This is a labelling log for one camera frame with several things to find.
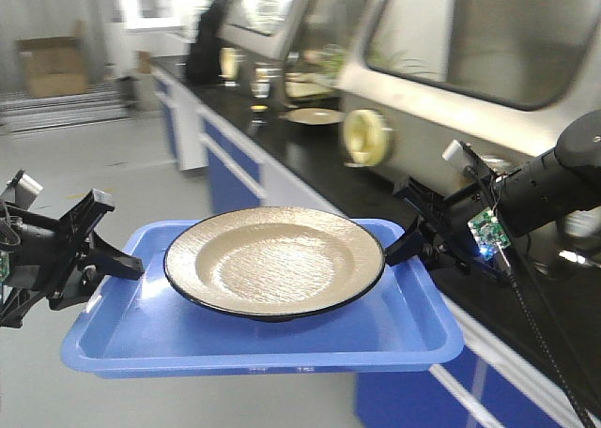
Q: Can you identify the blue plastic tray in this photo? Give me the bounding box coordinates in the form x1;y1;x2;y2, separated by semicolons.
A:
60;220;464;378

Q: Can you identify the green circuit board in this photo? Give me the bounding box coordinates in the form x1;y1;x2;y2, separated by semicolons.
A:
467;207;511;261

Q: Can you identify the black braided cable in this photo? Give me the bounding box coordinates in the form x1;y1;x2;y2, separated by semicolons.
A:
497;249;597;428

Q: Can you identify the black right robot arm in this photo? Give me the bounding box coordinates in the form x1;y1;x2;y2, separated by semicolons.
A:
384;111;600;283

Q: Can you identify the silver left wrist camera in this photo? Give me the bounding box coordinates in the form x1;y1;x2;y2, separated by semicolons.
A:
8;169;43;209

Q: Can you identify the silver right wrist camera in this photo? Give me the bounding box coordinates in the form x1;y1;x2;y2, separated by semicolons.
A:
441;140;479;173

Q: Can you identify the beige plate on counter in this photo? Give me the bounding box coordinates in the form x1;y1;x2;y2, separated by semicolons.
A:
284;108;345;126

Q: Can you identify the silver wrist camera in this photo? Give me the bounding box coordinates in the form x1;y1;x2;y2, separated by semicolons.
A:
8;169;43;209
441;140;479;173

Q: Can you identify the beige plate with black rim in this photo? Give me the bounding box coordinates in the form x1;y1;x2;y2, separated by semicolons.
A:
163;206;385;320

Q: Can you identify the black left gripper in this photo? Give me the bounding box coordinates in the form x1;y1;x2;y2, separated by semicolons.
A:
1;183;145;328

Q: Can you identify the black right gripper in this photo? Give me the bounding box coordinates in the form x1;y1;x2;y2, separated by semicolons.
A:
384;177;509;285

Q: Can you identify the yellow round object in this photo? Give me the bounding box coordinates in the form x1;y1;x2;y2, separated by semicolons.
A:
342;109;392;167

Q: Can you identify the brown cardboard box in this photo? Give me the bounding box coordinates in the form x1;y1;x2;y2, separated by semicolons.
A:
16;20;89;98

